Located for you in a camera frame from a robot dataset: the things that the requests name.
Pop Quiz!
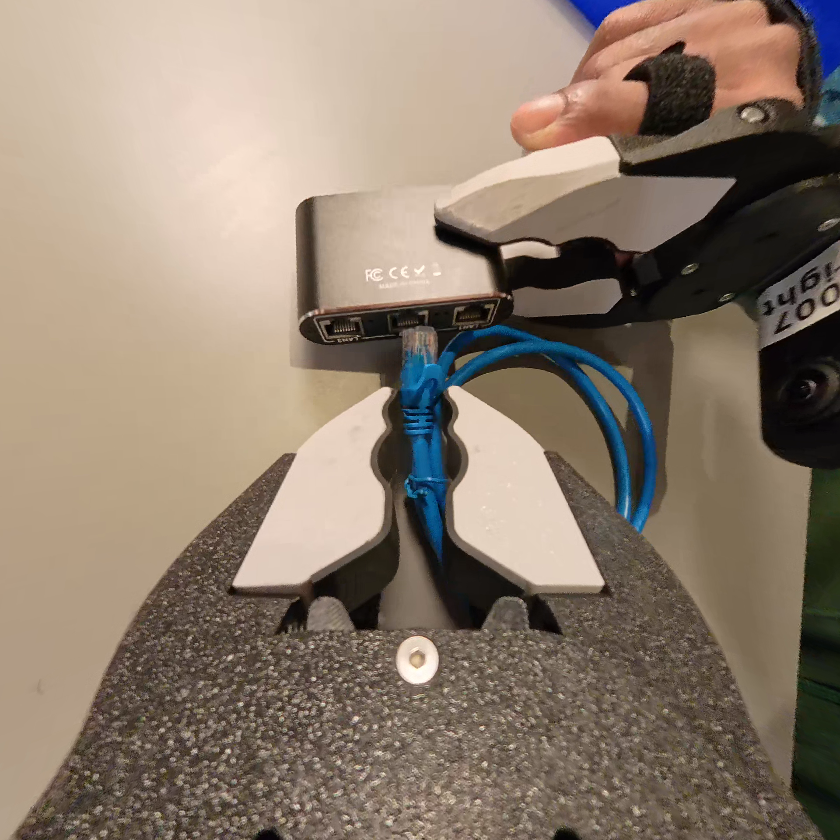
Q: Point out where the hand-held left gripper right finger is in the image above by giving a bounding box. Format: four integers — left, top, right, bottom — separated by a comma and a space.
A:
444, 386, 606, 627

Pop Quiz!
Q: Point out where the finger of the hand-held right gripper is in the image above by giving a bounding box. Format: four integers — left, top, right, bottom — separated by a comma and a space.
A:
433, 140, 737, 250
504, 238, 635, 324

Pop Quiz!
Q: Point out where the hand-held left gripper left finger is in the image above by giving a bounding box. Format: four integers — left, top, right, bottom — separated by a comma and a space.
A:
231, 386, 401, 627

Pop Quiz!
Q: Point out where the blue ethernet cable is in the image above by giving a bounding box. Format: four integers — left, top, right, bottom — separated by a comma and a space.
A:
399, 325, 658, 578

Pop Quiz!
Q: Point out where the black ethernet switch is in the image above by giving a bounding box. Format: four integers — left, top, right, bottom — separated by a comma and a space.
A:
295, 185, 515, 343

